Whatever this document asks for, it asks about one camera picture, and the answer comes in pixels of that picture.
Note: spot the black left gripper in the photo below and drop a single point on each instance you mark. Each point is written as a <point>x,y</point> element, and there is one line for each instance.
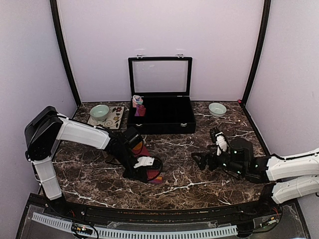
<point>140,172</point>

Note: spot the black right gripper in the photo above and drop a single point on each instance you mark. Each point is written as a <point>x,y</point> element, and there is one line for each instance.
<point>211,155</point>

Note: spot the magenta striped sock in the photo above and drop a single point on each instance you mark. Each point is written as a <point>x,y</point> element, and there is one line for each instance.
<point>148,168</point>

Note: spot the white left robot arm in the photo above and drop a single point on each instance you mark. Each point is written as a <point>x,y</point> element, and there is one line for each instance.
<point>49,126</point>

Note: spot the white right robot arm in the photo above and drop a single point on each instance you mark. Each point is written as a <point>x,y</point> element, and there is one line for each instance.
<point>284,177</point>

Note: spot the green bowl at right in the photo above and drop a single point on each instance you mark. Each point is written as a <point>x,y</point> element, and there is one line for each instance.
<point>217,110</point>

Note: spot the magenta purple rolled sock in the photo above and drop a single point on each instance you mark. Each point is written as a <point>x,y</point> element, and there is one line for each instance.
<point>140,111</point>

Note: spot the pink white rolled sock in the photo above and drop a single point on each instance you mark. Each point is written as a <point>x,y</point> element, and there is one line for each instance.
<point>137,101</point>

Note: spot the green ceramic bowl on plate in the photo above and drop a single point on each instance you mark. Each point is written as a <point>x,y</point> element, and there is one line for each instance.
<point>99,112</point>

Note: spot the black compartment storage box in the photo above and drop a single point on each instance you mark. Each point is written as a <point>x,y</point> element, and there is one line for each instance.
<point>164,84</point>

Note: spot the black right corner post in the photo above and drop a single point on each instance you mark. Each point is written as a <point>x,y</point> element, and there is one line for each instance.
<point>258,52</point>

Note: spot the black corner post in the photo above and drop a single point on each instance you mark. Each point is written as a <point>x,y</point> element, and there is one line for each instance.
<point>258,52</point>
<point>63,51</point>

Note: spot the white perforated front rail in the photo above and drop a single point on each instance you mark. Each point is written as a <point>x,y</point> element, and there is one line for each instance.
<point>84,232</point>

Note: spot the black left corner post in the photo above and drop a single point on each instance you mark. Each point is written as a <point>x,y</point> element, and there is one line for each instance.
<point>63,51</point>

